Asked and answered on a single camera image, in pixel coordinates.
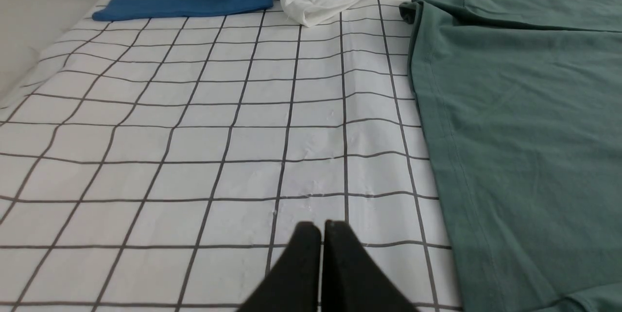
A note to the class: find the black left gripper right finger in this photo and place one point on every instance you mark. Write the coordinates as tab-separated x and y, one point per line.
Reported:
351	280

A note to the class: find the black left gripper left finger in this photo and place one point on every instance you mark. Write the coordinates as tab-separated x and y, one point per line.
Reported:
292	284

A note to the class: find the white grid tablecloth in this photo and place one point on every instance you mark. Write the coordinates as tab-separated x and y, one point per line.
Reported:
161	165

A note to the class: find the green long-sleeve top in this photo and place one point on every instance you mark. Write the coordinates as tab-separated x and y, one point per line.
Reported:
520	106

